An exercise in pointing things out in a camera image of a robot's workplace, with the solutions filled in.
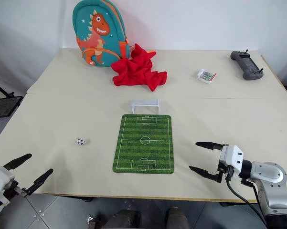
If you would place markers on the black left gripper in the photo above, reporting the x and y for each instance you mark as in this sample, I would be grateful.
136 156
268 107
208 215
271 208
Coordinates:
11 190

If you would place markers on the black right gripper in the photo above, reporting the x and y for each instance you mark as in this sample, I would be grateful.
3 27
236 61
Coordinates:
225 170

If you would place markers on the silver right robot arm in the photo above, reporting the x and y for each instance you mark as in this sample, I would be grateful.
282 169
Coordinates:
272 173

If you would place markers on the tiny soccer ball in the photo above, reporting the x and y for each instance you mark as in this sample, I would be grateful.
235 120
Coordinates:
80 142

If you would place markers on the green soccer field mat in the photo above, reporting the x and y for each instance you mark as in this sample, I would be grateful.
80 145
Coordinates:
144 152

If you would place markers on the small white goal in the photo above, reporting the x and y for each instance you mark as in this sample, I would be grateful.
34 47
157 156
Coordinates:
145 103

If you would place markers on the black mesh metal stand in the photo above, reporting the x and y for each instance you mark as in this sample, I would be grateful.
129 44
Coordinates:
4 105

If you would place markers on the small white red floor object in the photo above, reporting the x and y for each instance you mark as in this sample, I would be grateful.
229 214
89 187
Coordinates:
92 220

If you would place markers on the white green battery pack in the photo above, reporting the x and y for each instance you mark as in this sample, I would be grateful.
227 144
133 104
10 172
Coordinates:
206 76

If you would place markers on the grey remote controller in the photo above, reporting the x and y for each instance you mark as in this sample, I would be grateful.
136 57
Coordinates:
247 64

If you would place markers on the red crumpled cloth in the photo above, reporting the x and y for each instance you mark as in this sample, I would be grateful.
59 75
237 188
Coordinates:
136 71

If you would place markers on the teal dinosaur backpack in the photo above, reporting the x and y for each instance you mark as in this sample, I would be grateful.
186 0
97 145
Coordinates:
105 47

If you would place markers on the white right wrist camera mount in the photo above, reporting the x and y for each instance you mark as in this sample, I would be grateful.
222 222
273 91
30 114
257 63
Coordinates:
232 157

